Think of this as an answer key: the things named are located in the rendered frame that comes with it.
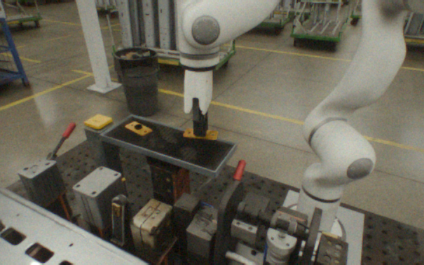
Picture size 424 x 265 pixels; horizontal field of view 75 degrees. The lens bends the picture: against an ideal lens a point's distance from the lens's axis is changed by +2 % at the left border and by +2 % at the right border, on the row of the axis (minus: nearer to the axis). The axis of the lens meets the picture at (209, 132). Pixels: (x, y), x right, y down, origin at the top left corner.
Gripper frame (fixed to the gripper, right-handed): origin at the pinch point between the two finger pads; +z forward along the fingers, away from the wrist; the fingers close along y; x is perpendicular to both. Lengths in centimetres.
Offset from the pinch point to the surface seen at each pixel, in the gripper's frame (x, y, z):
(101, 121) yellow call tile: -33.6, -10.8, 8.2
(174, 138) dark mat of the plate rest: -8.7, -5.3, 8.2
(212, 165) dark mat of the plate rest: 3.9, 5.0, 8.2
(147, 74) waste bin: -104, -218, 71
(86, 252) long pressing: -23.4, 21.9, 24.3
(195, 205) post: 1.0, 12.5, 14.5
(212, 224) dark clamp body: 5.5, 15.6, 16.4
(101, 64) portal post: -200, -288, 87
